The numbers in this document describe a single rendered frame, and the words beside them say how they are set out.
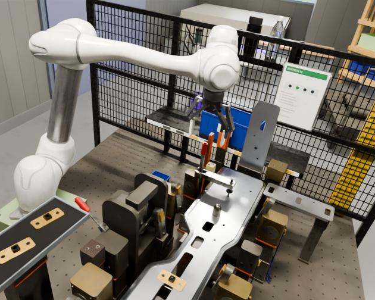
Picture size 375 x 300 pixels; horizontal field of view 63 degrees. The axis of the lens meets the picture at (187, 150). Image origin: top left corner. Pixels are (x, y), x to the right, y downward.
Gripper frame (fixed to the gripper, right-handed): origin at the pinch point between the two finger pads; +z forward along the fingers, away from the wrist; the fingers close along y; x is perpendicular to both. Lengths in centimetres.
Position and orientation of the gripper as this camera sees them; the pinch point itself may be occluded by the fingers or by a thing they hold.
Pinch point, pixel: (206, 137)
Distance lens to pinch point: 121.0
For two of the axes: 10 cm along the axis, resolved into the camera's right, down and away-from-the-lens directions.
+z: -1.1, 8.4, 5.3
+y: 8.8, 3.3, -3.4
